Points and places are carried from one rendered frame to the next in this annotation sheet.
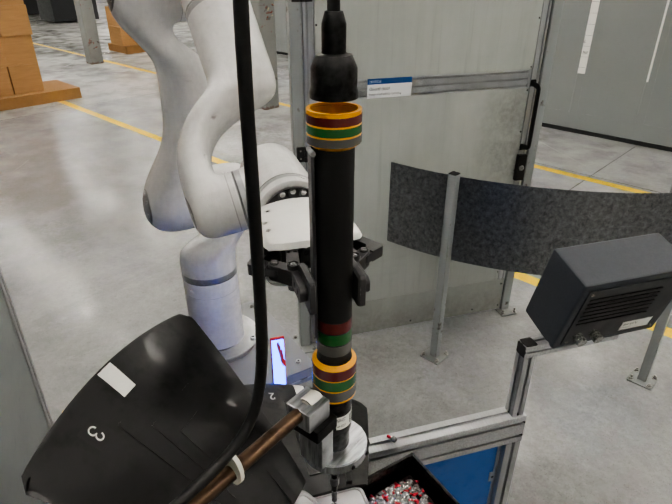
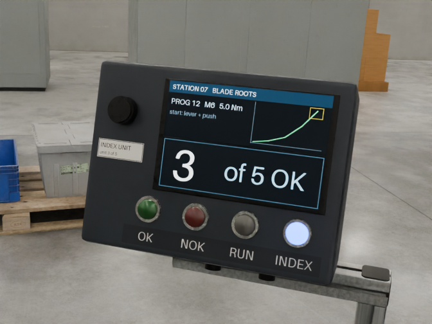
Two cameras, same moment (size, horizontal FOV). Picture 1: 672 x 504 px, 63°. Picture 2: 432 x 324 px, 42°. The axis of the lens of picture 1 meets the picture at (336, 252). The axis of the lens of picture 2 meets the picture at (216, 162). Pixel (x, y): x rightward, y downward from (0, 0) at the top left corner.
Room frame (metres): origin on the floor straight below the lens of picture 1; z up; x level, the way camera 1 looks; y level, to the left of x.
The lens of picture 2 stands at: (1.45, -0.27, 1.33)
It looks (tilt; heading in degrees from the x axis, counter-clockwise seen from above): 17 degrees down; 212
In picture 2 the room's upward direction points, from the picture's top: 3 degrees clockwise
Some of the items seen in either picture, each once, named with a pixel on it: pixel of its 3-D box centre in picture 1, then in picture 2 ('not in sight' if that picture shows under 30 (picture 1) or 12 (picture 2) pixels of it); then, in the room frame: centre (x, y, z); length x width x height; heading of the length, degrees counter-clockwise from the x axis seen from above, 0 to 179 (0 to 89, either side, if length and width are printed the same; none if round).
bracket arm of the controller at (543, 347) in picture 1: (568, 339); (278, 268); (0.94, -0.50, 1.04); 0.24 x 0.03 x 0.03; 107
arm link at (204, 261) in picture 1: (217, 219); not in sight; (1.06, 0.25, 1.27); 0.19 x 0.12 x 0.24; 118
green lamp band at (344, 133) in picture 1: (333, 126); not in sight; (0.42, 0.00, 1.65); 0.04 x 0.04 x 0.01
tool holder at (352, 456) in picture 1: (328, 420); not in sight; (0.41, 0.01, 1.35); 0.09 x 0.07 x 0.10; 141
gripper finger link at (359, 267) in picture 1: (363, 272); not in sight; (0.44, -0.03, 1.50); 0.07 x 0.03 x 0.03; 17
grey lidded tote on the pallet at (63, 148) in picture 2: not in sight; (69, 157); (-0.88, -2.82, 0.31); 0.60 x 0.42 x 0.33; 54
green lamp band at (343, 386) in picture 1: (334, 372); not in sight; (0.42, 0.00, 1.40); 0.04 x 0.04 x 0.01
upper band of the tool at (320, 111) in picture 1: (333, 126); not in sight; (0.42, 0.00, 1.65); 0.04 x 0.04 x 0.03
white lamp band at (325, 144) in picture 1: (333, 136); not in sight; (0.42, 0.00, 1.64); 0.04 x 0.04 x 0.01
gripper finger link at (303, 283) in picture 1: (291, 283); not in sight; (0.42, 0.04, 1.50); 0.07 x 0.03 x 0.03; 17
